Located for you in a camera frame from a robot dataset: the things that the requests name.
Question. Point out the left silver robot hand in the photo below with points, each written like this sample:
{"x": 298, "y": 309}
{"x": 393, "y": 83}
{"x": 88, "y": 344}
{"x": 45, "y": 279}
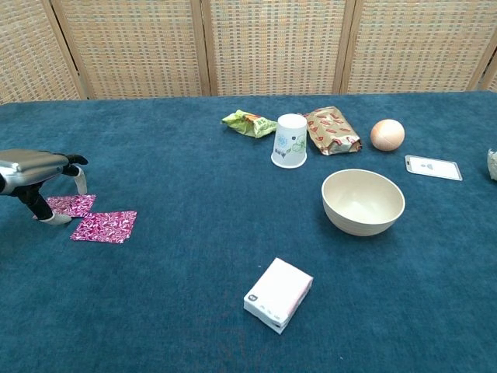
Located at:
{"x": 27, "y": 167}

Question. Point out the pink patterned card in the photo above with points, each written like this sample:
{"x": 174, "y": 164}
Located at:
{"x": 104, "y": 227}
{"x": 77, "y": 204}

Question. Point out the woven screen panel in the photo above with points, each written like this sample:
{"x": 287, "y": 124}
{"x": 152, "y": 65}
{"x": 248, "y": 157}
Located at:
{"x": 492, "y": 79}
{"x": 136, "y": 46}
{"x": 419, "y": 46}
{"x": 275, "y": 46}
{"x": 31, "y": 50}

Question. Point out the blue table carpet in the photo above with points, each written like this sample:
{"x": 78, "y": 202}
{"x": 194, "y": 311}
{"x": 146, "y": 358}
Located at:
{"x": 155, "y": 291}

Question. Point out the green snack bag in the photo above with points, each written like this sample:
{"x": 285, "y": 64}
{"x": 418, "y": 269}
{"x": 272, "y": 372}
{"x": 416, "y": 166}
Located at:
{"x": 248, "y": 123}

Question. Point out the white floral paper cup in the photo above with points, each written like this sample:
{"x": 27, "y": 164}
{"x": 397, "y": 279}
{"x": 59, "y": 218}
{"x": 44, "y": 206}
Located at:
{"x": 289, "y": 140}

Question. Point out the white pink tissue pack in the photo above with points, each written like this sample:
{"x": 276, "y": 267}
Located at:
{"x": 277, "y": 291}

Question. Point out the gold red snack bag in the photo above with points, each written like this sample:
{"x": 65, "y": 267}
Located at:
{"x": 332, "y": 132}

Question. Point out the beige bowl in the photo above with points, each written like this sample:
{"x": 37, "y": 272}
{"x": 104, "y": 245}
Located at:
{"x": 363, "y": 206}

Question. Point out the peach coloured ball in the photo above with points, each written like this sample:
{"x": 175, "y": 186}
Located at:
{"x": 387, "y": 134}

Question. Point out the white smartphone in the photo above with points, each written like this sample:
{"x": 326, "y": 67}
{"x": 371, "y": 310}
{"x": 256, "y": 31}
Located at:
{"x": 433, "y": 168}

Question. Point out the white orange snack bag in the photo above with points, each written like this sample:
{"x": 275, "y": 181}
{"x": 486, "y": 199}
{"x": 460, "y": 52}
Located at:
{"x": 493, "y": 165}

